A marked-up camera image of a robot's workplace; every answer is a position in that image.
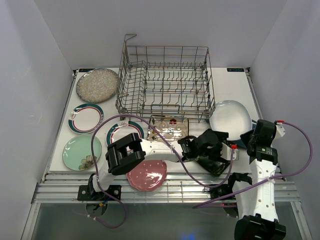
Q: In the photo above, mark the cream floral square plate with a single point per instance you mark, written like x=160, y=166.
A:
x=170, y=127

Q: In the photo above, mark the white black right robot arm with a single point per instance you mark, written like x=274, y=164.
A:
x=258, y=218

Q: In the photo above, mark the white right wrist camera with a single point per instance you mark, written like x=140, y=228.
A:
x=280, y=131

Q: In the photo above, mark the grey wire dish rack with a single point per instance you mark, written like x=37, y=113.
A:
x=165, y=80

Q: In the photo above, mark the white oval plate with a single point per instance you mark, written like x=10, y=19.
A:
x=231, y=117

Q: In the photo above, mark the dark logo sticker left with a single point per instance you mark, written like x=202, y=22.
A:
x=85, y=70

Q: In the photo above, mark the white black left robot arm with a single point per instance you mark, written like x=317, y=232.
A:
x=126, y=153

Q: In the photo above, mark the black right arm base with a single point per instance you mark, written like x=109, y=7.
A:
x=226, y=189

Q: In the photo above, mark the dark logo sticker right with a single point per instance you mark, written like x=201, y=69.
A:
x=236, y=69

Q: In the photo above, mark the speckled brown round plate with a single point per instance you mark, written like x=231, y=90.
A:
x=97, y=85

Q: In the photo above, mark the dark logo sticker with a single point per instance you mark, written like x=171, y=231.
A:
x=236, y=69
x=85, y=70

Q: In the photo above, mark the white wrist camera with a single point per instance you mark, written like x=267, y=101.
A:
x=280, y=131
x=229, y=153

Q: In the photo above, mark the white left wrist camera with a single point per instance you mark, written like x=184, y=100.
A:
x=229, y=153

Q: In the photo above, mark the pink dotted scalloped plate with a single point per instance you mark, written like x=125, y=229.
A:
x=148, y=175

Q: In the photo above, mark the black floral square plate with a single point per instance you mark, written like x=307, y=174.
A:
x=215, y=166

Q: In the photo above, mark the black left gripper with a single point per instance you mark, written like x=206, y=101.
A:
x=222, y=137

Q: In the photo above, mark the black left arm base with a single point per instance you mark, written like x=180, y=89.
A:
x=88, y=193

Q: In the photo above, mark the teal square plate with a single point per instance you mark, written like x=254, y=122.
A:
x=245, y=136

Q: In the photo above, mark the mint green flower plate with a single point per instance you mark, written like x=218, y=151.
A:
x=77, y=154

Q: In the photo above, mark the white plate green red rim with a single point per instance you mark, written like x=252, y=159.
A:
x=85, y=118

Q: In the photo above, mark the white plate steam logo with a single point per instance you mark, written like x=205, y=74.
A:
x=122, y=129

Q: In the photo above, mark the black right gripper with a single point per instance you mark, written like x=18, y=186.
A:
x=244, y=137

